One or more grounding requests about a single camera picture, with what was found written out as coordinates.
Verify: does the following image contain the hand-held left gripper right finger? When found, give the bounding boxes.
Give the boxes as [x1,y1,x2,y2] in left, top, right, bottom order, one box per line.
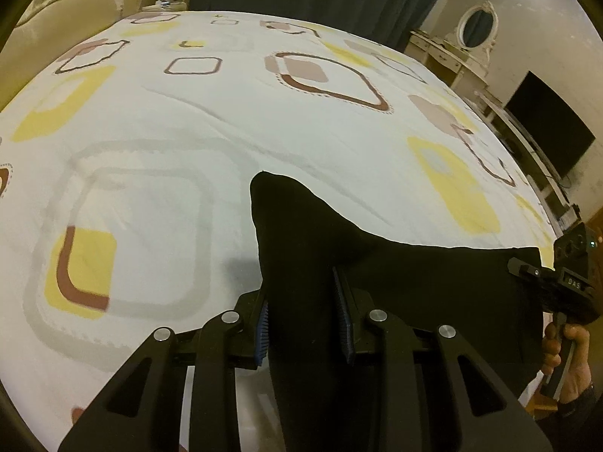
[332,266,554,452]

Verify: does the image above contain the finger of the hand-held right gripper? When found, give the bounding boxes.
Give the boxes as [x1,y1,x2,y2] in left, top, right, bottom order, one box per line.
[508,258,549,284]

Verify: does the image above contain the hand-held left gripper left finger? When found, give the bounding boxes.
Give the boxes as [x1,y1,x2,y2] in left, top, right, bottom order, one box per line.
[57,287,271,452]

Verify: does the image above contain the black pants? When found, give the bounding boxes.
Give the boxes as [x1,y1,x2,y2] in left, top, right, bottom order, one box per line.
[249,171,547,452]

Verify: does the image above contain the person's right forearm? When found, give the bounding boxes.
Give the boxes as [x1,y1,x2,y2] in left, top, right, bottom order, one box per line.
[557,382,603,421]

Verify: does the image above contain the person's right hand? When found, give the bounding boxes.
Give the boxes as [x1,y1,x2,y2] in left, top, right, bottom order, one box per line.
[541,322,595,404]

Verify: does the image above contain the white television stand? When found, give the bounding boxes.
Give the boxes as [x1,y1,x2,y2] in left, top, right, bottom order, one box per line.
[473,89,585,227]

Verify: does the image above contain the black television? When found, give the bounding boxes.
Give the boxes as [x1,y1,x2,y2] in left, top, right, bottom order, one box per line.
[505,70,597,183]

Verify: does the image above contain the white printed bedspread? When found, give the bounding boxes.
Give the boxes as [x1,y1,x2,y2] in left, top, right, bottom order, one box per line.
[0,9,566,452]

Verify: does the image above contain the white dressing table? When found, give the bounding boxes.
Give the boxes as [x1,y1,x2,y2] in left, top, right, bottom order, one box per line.
[405,29,491,99]

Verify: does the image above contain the white oval mirror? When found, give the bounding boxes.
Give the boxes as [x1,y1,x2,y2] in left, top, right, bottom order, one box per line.
[457,1,499,58]

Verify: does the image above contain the cream tufted headboard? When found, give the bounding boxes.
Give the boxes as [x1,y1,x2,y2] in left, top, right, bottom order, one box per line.
[0,0,142,110]

